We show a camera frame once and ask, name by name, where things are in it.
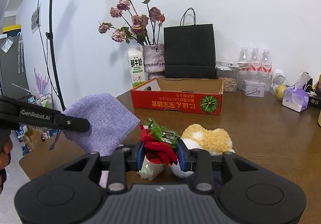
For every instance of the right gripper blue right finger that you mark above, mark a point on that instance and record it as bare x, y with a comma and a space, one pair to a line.
183, 155

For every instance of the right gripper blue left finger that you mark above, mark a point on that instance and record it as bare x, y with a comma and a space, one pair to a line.
139, 154

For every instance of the purple woven drawstring pouch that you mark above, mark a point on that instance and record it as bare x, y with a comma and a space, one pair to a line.
96, 123

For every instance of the person's left hand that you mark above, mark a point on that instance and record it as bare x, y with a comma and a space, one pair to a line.
5, 159

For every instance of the small brown cardboard box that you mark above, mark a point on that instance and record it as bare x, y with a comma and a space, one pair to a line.
32, 138

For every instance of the yellow white plush toy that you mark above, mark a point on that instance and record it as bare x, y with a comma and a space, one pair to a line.
216, 142

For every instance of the orange cardboard pumpkin box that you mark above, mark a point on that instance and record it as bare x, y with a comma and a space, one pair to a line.
197, 96

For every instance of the white green milk carton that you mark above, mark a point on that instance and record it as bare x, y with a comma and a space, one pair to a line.
136, 66

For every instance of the clear jar of seeds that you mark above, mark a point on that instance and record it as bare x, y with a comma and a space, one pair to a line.
229, 76

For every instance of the small decorated tin box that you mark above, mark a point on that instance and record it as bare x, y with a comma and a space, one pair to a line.
253, 88

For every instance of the purple textured ceramic vase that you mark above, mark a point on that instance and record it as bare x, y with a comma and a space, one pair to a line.
154, 61

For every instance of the white red flat box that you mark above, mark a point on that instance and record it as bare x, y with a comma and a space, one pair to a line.
233, 64

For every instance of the left water bottle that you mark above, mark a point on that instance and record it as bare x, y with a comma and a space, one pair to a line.
243, 73

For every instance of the water bottle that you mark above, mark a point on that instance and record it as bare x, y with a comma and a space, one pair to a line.
266, 69
255, 66
243, 73

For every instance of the black paper shopping bag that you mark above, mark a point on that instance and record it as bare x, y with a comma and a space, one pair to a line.
189, 50

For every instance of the yellow green apple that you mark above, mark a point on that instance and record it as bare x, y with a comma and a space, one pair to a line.
279, 91

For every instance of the middle water bottle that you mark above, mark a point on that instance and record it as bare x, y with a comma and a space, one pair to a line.
255, 66

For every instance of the right water bottle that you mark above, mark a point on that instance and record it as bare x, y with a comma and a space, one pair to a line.
266, 69

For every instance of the white round device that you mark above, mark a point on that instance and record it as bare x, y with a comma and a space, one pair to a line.
277, 78

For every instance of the purple white gift box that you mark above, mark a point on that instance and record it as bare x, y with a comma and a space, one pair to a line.
295, 97

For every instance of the dried pink rose bouquet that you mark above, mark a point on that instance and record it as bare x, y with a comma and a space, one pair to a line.
144, 29

